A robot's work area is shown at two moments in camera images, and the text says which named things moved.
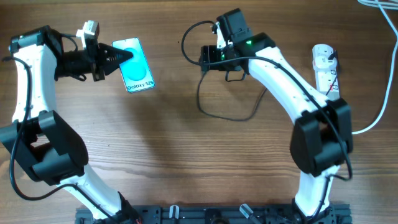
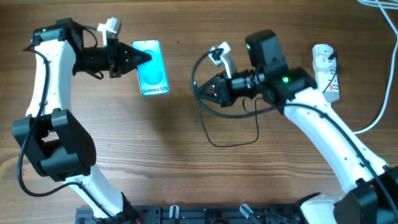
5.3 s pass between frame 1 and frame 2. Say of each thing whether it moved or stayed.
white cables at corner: stayed
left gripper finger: moved
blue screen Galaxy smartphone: moved
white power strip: stayed
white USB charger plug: stayed
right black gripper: moved
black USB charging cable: moved
